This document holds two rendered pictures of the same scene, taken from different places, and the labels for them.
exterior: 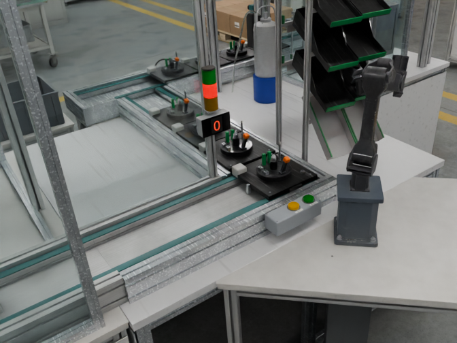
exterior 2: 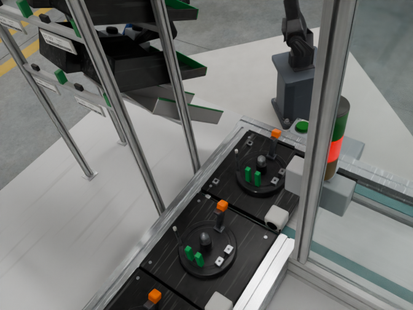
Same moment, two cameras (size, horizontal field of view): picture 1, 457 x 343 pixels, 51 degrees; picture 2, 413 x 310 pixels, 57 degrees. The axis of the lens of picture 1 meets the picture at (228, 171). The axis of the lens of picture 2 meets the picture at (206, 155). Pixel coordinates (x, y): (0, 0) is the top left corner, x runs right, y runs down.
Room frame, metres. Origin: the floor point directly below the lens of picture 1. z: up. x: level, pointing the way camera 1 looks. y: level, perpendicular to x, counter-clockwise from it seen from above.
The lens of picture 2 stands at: (1.89, 0.37, 1.81)
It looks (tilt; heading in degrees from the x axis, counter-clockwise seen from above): 50 degrees down; 256
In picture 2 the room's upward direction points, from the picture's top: 11 degrees counter-clockwise
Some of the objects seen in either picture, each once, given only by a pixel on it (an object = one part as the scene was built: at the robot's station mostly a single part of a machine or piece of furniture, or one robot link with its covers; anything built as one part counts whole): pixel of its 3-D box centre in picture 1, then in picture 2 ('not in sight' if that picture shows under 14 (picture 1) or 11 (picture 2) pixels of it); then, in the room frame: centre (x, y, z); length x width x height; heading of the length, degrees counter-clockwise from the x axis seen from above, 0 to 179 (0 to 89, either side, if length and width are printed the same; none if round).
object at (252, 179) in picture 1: (273, 174); (262, 176); (1.61, -0.18, 0.96); 0.24 x 0.24 x 0.02; 33
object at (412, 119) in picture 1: (346, 128); not in sight; (3.00, -0.84, 0.43); 1.11 x 0.68 x 0.86; 123
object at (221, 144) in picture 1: (235, 139); (205, 242); (1.83, -0.04, 1.01); 0.24 x 0.24 x 0.13; 33
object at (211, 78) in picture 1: (209, 75); not in sight; (1.61, 0.05, 1.38); 0.05 x 0.05 x 0.05
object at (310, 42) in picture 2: (360, 162); (302, 39); (1.35, -0.44, 1.15); 0.09 x 0.07 x 0.06; 58
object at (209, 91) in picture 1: (209, 89); not in sight; (1.61, 0.05, 1.33); 0.05 x 0.05 x 0.05
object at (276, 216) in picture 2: (239, 171); (276, 218); (1.64, -0.04, 0.97); 0.05 x 0.05 x 0.04; 33
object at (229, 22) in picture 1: (244, 20); not in sight; (7.03, -0.38, 0.20); 1.20 x 0.80 x 0.41; 33
